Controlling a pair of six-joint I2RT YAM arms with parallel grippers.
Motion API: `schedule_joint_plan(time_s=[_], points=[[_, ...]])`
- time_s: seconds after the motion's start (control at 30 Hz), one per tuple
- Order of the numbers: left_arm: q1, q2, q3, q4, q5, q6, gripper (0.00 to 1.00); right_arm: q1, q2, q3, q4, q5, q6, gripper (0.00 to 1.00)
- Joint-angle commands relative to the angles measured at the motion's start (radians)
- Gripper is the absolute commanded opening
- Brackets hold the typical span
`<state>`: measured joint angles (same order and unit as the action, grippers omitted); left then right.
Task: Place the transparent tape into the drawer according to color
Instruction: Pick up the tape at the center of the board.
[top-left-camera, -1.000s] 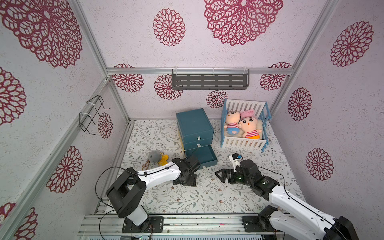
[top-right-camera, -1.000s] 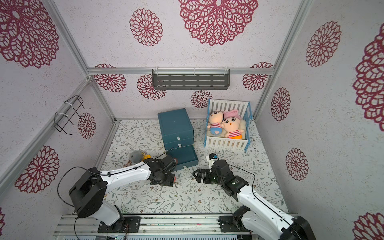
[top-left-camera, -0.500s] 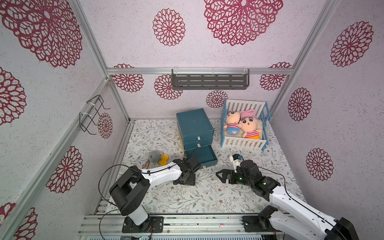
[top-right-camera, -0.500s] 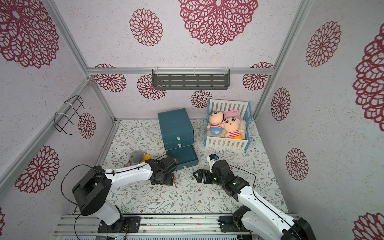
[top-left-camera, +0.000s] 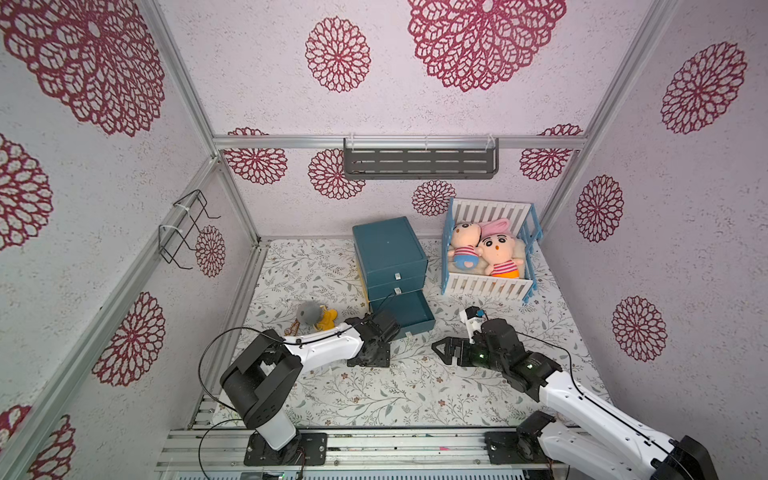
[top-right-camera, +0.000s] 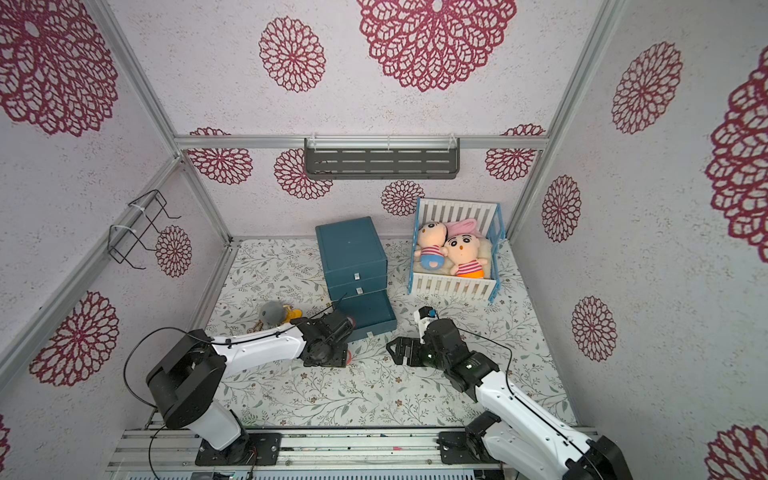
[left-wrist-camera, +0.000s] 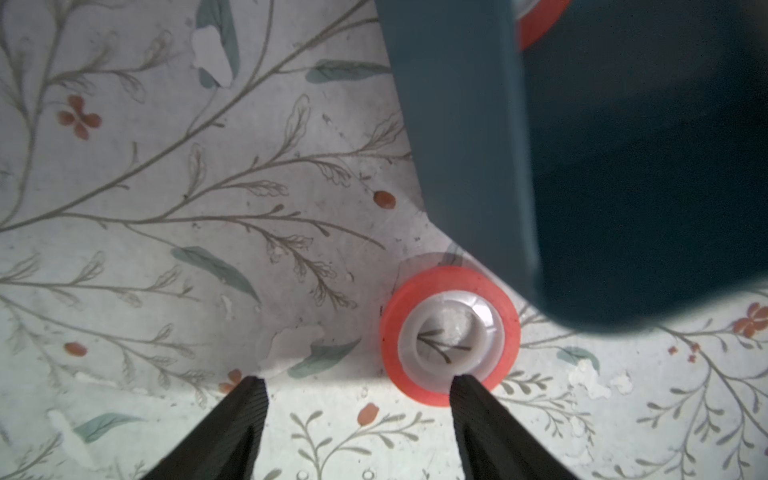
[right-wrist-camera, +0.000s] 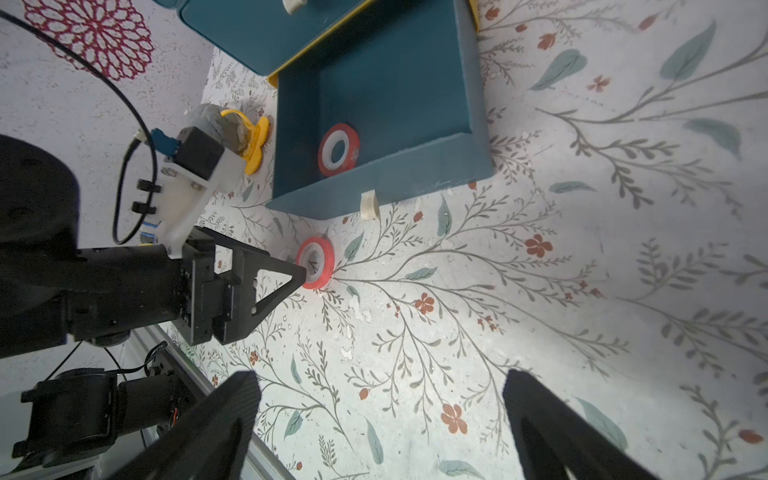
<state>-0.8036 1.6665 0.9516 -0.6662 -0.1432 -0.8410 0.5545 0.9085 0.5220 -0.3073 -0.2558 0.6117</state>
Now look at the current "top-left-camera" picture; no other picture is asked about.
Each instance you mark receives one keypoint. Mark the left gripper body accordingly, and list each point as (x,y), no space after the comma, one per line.
(380,358)

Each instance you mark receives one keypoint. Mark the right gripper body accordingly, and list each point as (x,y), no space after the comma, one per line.
(462,350)

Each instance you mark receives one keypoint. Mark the teal bottom drawer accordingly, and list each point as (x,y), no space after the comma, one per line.
(412,313)

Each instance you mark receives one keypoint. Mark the teal drawer cabinet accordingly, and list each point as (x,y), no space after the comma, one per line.
(390,258)

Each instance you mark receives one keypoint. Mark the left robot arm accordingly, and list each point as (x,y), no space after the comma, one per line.
(260,379)

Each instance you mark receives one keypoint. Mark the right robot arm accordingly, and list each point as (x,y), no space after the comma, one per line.
(574,427)

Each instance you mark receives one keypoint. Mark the yellow flower toy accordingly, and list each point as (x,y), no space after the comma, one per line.
(327,319)

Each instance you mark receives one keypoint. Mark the plush doll striped shirt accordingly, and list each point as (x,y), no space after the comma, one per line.
(498,251)

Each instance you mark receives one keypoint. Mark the plush doll blue outfit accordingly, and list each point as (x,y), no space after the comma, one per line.
(464,240)

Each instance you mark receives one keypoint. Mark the white blue toy crib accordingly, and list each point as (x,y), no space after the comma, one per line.
(525,230)

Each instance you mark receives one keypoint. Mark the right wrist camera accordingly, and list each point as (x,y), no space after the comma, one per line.
(472,317)

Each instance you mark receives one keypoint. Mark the grey plush keychain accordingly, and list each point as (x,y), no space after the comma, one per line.
(309,313)

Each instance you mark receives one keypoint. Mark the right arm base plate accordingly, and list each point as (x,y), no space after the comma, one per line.
(507,447)

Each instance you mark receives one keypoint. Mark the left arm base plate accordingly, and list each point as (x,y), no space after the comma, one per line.
(305,449)

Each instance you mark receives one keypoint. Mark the grey wall shelf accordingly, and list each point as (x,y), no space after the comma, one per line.
(425,163)

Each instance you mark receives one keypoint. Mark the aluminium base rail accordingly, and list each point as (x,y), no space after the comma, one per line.
(343,449)

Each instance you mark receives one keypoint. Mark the black wire wall rack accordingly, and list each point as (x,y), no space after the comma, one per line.
(172,238)

